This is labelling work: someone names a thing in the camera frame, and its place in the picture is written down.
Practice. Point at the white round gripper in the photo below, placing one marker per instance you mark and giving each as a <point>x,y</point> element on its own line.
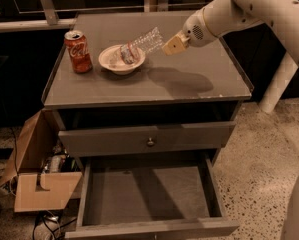
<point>195,30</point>

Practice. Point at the clear plastic water bottle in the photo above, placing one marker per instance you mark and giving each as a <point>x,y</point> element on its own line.
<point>130,52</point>

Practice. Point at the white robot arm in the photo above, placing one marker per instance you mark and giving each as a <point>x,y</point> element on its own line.
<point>220,17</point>

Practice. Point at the grey wooden drawer cabinet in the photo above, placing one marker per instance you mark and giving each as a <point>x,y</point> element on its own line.
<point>200,85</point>

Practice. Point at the round metal drawer knob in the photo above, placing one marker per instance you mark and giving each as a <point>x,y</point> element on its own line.
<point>150,142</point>

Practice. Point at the grey top drawer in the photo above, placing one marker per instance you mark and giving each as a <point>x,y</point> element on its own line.
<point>132,140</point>

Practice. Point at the grey open middle drawer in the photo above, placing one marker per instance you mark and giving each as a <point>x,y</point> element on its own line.
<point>157,196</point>

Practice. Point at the white paper bowl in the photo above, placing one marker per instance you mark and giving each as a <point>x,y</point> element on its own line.
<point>119,67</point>

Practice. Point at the red cola can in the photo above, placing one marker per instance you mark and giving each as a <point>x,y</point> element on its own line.
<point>76,44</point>

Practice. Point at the white diagonal support pole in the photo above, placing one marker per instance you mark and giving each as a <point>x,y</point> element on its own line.
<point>278,84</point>

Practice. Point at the open cardboard box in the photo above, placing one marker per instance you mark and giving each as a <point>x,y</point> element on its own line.
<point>35,190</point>

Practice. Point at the metal window railing frame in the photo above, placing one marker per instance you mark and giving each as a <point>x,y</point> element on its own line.
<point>78,14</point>

